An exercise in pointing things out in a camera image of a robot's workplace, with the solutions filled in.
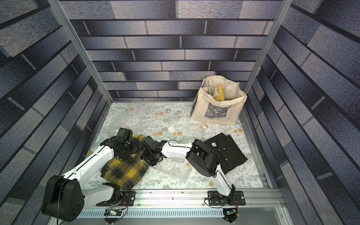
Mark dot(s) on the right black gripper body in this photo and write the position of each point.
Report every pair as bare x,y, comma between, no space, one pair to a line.
152,153

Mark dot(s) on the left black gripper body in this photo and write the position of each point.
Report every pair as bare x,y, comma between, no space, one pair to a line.
131,147

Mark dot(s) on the clear plastic vacuum bag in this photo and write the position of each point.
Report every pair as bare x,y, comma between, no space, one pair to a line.
133,155

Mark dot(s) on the yellow black plaid shirt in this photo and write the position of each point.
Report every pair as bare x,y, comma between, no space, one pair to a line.
125,174

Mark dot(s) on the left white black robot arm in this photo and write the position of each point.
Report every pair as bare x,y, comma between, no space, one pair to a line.
65,197

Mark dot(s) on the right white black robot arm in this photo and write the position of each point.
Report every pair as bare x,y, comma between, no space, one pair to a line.
200,156

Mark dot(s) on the white vacuum bag valve cap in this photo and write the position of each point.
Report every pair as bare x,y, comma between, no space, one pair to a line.
171,129

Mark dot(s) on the beige canvas tote bag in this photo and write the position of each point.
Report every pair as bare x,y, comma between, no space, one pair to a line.
206,108

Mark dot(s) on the black folded shirt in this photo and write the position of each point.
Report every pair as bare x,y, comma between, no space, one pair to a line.
229,154

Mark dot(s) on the left small circuit board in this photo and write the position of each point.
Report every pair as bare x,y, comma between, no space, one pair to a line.
112,212

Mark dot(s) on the small circuit board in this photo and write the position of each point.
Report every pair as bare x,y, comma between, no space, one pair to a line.
112,212
230,215

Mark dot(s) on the yellow item in tote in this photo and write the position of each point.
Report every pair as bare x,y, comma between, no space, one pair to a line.
218,94

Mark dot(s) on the right small circuit board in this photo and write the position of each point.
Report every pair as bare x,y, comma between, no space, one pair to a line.
230,215

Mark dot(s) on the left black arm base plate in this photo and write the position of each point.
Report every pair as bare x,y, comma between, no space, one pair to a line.
120,199

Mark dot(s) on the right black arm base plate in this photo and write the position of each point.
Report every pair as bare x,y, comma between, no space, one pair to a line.
215,199

